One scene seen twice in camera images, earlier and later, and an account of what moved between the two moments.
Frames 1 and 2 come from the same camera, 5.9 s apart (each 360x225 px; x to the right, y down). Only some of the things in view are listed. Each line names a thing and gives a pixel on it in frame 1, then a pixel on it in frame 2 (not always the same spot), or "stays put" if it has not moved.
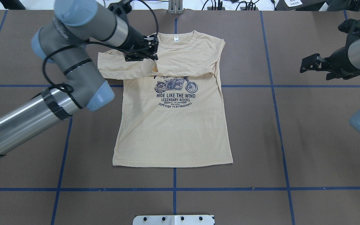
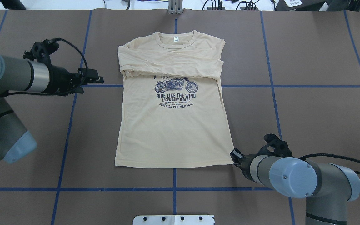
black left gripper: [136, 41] to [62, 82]
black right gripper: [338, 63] to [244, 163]
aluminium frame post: [175, 7] stays put
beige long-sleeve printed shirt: [172, 113] stays put
